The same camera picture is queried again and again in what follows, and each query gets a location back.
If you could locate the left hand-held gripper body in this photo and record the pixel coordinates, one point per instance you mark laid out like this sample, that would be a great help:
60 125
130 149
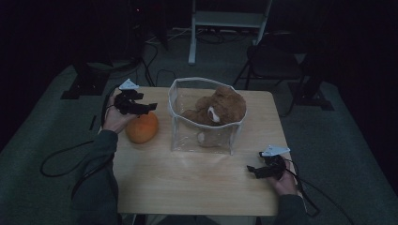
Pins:
126 101

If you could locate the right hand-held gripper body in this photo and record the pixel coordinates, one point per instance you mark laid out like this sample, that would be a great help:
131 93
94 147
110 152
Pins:
275 164

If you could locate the orange plush ball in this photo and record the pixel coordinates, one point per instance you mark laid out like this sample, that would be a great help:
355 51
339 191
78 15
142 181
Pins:
142 129

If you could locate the clear plastic bag white trim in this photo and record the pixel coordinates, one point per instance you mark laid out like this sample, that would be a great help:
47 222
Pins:
184 137

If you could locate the brown teddy bear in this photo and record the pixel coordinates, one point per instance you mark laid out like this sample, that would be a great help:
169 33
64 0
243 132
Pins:
226 104

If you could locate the person's left hand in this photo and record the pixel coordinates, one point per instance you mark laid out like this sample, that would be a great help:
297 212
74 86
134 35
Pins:
115 120

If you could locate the person's right hand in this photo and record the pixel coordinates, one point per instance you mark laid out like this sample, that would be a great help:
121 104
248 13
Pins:
286 184

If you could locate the small black bar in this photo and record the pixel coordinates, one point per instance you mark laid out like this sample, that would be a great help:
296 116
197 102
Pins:
93 122

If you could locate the black stand base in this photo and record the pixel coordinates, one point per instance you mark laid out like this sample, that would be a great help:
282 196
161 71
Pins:
311 98
86 82

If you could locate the black folding chair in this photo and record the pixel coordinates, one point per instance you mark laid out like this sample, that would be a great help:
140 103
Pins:
272 59

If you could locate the white metal desk frame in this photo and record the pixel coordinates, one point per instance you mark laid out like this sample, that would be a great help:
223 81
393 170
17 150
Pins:
230 18

